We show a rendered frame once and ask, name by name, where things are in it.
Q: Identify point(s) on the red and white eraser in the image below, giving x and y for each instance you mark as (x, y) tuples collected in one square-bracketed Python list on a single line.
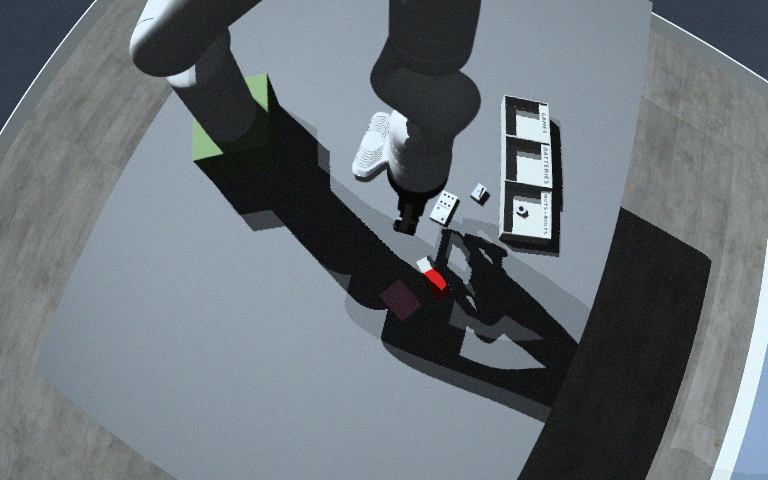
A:
[(433, 278)]

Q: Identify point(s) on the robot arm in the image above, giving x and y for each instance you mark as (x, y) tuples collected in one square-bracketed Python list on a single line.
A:
[(191, 40)]

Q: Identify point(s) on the white domino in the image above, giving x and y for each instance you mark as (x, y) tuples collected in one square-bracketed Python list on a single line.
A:
[(443, 207)]

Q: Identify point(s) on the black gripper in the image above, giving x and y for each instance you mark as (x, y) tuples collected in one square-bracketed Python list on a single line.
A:
[(409, 203)]

